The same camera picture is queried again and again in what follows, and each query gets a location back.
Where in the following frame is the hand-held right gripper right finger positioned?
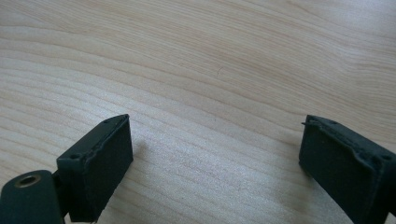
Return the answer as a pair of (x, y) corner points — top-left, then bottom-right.
(298, 114), (396, 224)

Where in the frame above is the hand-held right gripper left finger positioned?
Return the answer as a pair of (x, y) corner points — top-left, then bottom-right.
(56, 113), (134, 223)

